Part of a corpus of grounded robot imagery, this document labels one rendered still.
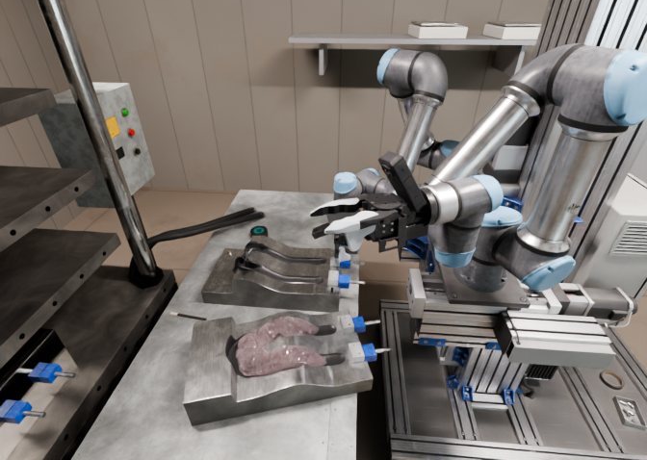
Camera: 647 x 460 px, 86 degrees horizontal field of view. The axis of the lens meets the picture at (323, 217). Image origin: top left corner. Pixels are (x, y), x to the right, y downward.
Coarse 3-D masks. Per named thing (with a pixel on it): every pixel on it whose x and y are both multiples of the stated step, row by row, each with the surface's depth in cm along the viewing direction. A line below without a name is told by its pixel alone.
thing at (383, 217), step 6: (378, 210) 59; (378, 216) 56; (384, 216) 56; (390, 216) 56; (396, 216) 57; (360, 222) 55; (366, 222) 55; (372, 222) 55; (378, 222) 55; (384, 222) 56; (360, 228) 55
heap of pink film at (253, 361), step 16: (288, 320) 108; (304, 320) 111; (256, 336) 106; (272, 336) 105; (288, 336) 105; (240, 352) 101; (256, 352) 100; (272, 352) 100; (288, 352) 98; (304, 352) 100; (240, 368) 99; (256, 368) 97; (272, 368) 96; (288, 368) 96
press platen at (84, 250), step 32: (0, 256) 115; (32, 256) 115; (64, 256) 115; (96, 256) 116; (0, 288) 102; (32, 288) 102; (64, 288) 104; (0, 320) 92; (32, 320) 94; (0, 352) 85
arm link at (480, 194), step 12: (456, 180) 66; (468, 180) 65; (480, 180) 65; (492, 180) 66; (456, 192) 63; (468, 192) 63; (480, 192) 64; (492, 192) 65; (468, 204) 63; (480, 204) 64; (492, 204) 65; (456, 216) 64; (468, 216) 65; (480, 216) 66
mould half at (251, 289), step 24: (264, 240) 140; (216, 264) 139; (264, 264) 130; (288, 264) 135; (216, 288) 128; (240, 288) 123; (264, 288) 122; (288, 288) 124; (312, 288) 124; (336, 288) 123
